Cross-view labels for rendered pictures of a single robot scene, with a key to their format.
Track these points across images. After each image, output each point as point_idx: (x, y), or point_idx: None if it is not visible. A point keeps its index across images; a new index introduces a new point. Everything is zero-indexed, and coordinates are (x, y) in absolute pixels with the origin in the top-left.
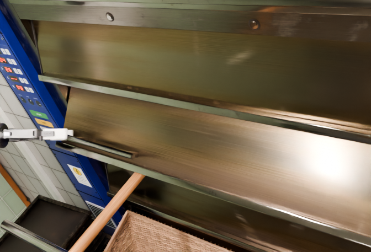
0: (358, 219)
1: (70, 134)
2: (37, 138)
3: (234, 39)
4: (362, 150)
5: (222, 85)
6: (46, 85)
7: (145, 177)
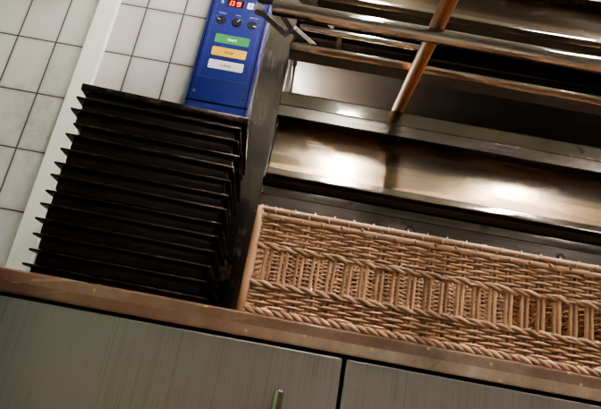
0: None
1: (315, 43)
2: (312, 2)
3: (534, 5)
4: None
5: (527, 23)
6: (273, 17)
7: (346, 153)
